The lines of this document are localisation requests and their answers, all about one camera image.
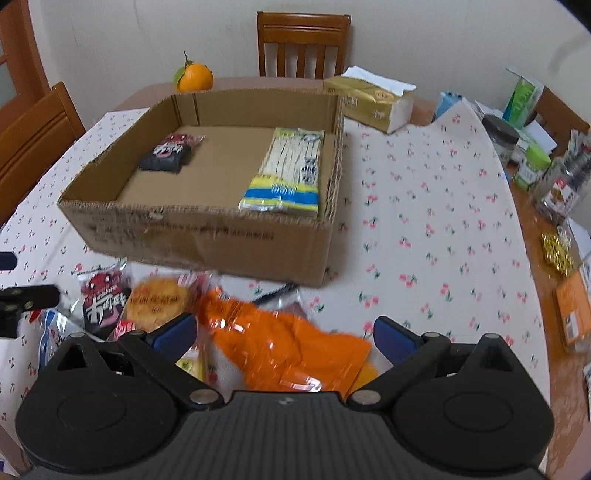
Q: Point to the wooden door with glass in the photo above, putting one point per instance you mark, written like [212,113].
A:
[18,27]

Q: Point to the wooden slatted chair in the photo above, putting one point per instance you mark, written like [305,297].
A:
[302,30]

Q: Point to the black white printed packet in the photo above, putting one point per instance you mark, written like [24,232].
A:
[581,154]

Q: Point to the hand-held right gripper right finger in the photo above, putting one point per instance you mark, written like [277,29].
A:
[392,339]

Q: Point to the black red snack packet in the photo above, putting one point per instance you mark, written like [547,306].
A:
[168,152]
[104,295]

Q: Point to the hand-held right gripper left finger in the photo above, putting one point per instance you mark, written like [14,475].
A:
[173,333]

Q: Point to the blue box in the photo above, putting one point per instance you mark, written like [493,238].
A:
[445,104]

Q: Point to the yellow green snack packet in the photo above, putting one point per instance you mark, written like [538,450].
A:
[194,362]

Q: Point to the small orange box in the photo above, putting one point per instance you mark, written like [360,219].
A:
[364,374]

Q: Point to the cherry print tablecloth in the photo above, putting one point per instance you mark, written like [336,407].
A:
[415,230]

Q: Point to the blue white snack packet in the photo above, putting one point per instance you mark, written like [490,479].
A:
[53,332]

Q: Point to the brown cardboard box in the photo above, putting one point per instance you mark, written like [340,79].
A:
[184,240]

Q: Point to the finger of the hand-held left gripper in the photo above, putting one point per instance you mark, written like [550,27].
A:
[7,261]
[27,297]

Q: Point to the white noodle packet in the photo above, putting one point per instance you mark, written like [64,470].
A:
[286,170]

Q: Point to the glass jar with red label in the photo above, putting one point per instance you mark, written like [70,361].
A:
[561,194]

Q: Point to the green white carton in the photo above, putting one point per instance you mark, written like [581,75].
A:
[521,99]

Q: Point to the green lid jar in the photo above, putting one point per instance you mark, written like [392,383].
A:
[531,168]

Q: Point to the gold foil decoration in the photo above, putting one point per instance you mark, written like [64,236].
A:
[556,251]

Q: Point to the white paper sheets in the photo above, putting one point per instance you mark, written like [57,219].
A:
[489,111]

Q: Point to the orange fruit with leaves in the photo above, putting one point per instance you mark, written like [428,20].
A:
[196,78]

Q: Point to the gold tissue pack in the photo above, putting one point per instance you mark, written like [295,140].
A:
[364,101]

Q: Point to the orange snack packet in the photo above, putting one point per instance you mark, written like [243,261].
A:
[286,346]

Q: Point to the round pastry packet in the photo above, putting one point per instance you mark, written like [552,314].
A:
[157,300]

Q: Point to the dark lid jar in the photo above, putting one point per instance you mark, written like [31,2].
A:
[501,134]

